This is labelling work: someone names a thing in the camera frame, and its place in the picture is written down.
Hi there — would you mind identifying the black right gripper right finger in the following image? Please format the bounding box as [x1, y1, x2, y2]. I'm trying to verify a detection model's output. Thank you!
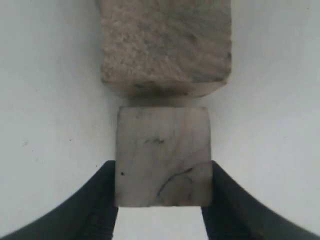
[201, 161, 320, 240]

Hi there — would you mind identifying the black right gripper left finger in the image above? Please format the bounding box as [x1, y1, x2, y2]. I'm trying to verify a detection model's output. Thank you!
[3, 160, 118, 240]

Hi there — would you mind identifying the smallest wooden cube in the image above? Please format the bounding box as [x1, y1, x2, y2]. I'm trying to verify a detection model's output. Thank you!
[115, 106, 213, 208]

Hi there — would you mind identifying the third largest wooden cube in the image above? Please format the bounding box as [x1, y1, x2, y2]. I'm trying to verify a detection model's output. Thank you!
[96, 0, 232, 98]

